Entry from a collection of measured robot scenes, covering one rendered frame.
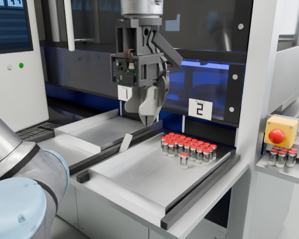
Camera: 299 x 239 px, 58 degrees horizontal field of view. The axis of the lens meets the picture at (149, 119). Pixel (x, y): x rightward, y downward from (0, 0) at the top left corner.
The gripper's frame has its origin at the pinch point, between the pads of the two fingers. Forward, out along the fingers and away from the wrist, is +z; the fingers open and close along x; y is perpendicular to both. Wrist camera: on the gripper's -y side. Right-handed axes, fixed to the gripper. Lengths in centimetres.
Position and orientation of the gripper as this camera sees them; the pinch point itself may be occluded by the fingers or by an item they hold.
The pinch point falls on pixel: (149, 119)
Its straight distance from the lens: 56.7
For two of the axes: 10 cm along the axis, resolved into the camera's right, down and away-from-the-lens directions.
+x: 7.8, 2.1, -5.9
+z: 0.0, 9.4, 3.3
